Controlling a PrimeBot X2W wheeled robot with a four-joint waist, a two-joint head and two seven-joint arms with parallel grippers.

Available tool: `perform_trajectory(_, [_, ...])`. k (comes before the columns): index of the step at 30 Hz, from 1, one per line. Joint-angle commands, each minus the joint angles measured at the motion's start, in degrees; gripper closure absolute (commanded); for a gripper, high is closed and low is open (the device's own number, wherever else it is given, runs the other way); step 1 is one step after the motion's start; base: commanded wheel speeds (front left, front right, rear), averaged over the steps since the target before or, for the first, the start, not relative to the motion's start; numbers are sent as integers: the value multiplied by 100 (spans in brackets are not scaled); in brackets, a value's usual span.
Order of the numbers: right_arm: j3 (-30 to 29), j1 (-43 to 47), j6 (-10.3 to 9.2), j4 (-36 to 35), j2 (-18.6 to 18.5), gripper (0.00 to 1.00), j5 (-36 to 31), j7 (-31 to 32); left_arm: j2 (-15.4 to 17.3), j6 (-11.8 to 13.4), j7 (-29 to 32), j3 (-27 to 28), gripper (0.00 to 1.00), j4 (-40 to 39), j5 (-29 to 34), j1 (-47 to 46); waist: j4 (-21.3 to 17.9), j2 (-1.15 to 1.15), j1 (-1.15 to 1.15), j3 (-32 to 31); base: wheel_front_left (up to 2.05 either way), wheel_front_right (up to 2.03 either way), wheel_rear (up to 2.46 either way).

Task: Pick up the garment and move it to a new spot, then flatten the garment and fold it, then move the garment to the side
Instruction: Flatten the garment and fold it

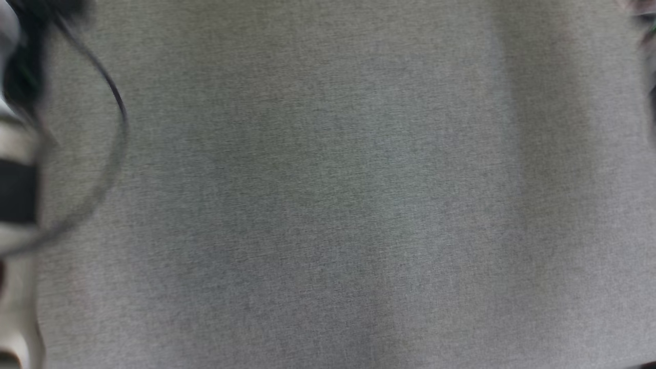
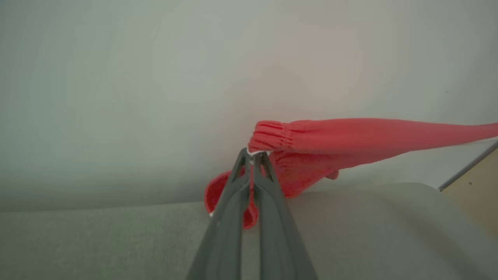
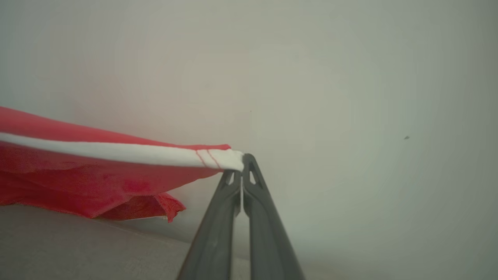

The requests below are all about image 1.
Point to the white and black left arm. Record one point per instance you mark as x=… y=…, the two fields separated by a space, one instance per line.
x=15 y=189

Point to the grey fabric sofa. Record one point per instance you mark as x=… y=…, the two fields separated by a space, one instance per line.
x=328 y=205

